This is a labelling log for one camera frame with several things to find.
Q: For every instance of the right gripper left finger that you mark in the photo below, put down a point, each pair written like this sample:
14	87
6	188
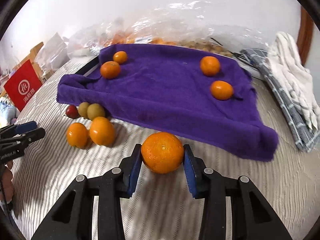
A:
72	214

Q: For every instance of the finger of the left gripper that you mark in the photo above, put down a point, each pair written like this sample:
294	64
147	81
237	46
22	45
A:
22	141
13	129

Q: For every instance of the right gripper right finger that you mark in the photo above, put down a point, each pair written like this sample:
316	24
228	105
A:
252	215

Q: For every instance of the small red fruit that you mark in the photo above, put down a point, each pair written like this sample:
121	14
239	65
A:
72	112

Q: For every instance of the orange mandarin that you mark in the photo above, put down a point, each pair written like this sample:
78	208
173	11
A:
110	70
102	131
221	90
120	57
77	135
209	65

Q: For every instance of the green kiwi fruit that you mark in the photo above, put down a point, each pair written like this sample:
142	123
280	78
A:
82	109
95	110

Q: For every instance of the large orange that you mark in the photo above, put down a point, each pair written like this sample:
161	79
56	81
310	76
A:
162	152

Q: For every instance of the person's left hand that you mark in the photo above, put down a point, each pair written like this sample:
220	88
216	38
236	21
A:
7	188

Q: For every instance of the red paper shopping bag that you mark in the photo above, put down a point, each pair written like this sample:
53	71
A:
22	85

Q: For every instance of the wooden chair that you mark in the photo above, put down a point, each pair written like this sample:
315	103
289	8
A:
17	64

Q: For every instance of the striped bed quilt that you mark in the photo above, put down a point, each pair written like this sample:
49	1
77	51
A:
161	207

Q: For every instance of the white plastic bag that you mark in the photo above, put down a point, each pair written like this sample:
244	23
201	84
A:
53	55

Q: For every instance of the grey checked folded cloth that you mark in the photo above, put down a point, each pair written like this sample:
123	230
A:
305	140

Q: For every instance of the black tray under towel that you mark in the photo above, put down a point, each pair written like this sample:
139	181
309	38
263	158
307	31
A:
89	67

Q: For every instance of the purple towel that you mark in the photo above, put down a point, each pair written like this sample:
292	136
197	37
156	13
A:
162	88

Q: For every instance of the white striped towel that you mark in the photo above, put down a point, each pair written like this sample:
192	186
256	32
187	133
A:
283	60

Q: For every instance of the clear plastic fruit bag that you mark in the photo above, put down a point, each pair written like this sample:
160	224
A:
177	24

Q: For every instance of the brown wooden door frame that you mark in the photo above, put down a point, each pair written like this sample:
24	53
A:
305	34

